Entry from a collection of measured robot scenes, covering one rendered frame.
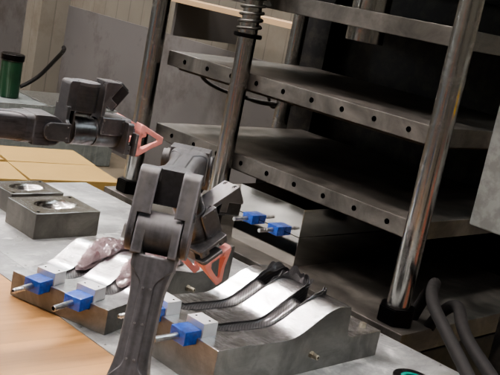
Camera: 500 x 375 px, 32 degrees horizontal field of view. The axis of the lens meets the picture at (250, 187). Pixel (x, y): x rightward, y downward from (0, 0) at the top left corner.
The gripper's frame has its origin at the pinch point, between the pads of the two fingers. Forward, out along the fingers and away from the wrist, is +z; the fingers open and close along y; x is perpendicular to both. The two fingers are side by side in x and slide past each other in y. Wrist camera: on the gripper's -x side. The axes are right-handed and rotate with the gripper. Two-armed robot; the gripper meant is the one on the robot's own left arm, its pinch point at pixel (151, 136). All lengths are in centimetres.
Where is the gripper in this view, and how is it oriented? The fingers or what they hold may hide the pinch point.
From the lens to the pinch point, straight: 186.0
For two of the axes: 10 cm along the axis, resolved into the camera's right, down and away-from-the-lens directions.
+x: -2.1, 9.6, 1.9
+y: -6.1, -2.9, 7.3
